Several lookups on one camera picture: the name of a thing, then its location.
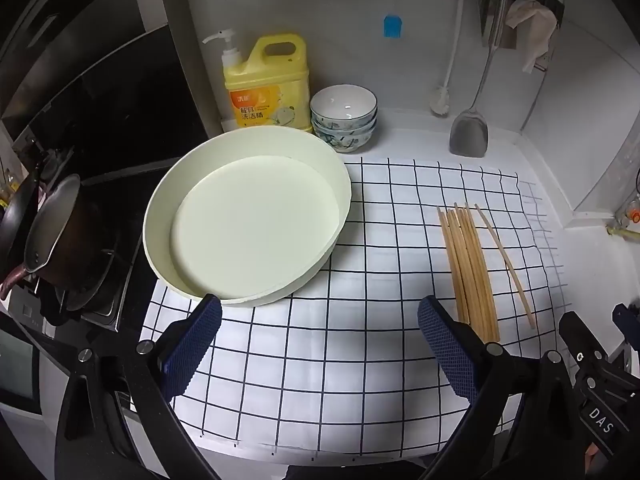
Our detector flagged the thin bent wooden chopstick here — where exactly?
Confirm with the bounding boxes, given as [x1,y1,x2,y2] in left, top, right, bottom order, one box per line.
[474,204,536,330]

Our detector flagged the white black grid cloth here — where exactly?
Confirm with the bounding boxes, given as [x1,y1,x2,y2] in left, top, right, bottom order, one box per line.
[132,155,571,461]

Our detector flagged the cream round tray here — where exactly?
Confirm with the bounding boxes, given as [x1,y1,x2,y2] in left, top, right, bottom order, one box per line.
[143,127,352,307]

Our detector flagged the black wok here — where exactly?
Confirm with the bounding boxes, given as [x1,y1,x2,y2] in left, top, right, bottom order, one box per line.
[0,160,43,271]

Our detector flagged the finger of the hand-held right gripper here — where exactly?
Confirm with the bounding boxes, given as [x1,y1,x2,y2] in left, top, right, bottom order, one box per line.
[559,311,608,376]
[612,302,640,348]

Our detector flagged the small orange knob fixture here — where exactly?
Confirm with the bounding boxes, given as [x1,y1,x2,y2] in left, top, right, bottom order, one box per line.
[606,199,640,241]

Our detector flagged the yellow dish soap bottle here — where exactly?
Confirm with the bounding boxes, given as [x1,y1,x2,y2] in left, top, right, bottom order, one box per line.
[202,29,313,133]

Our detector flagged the white bottle brush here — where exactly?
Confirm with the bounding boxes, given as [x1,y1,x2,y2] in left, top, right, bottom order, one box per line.
[430,0,468,116]

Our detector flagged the bunch of wooden chopsticks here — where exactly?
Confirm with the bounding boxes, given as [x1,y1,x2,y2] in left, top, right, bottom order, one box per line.
[437,202,501,345]

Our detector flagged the metal spatula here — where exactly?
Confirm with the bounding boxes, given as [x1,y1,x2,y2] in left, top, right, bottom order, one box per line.
[449,0,508,158]

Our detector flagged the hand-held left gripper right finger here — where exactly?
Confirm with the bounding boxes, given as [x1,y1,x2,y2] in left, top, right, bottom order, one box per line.
[417,295,598,480]

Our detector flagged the metal cleaver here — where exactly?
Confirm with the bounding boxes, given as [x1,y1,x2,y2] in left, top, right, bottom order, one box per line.
[479,0,503,38]

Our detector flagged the row of condiment bottles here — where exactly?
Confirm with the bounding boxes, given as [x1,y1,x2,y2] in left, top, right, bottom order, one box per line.
[0,157,21,211]

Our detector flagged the beige rag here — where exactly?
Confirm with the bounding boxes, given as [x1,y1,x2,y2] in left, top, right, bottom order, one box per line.
[505,0,558,73]

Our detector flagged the built-in oven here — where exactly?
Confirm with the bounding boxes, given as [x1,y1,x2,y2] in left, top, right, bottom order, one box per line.
[0,305,56,418]

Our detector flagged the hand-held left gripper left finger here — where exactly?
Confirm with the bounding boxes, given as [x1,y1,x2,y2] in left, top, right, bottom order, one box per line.
[55,294,223,480]

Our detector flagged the black gas stove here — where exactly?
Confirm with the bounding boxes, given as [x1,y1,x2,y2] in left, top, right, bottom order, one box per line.
[45,170,151,333]

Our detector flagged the dark saucepan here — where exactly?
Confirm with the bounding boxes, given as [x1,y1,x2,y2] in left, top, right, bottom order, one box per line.
[0,174,118,303]

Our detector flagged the black range hood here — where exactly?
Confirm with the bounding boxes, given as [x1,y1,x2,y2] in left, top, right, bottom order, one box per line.
[0,0,171,116]

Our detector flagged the white floral ceramic bowl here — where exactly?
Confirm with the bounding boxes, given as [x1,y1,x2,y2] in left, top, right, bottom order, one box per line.
[315,127,375,154]
[309,85,378,123]
[312,116,377,137]

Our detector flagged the thin grey wall cable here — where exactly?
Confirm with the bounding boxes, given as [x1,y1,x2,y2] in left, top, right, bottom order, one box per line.
[519,20,560,133]

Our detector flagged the clear splash guard panel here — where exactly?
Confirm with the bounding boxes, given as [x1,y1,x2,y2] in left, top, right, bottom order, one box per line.
[572,105,640,221]

